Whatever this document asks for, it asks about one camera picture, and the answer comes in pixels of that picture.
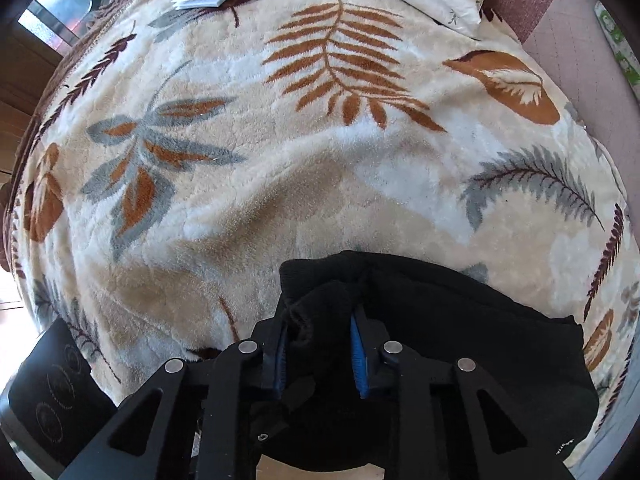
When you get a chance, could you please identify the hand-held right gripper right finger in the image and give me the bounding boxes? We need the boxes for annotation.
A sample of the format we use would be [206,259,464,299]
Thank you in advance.
[350,307,576,480]

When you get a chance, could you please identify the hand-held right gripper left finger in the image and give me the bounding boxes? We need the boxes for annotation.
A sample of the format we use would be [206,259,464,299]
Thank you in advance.
[59,316,292,480]

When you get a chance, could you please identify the black pants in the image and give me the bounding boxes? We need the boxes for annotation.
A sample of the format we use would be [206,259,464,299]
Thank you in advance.
[248,250,601,472]

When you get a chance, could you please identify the leaf print plush blanket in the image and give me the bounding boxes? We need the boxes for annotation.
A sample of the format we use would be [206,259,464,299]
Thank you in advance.
[4,0,640,471]

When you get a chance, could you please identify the pink quilted headboard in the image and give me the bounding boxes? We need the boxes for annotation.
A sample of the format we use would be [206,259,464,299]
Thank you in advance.
[481,0,640,161]

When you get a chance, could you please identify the green patterned package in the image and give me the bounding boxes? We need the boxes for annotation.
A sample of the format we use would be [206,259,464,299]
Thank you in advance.
[593,1,640,88]

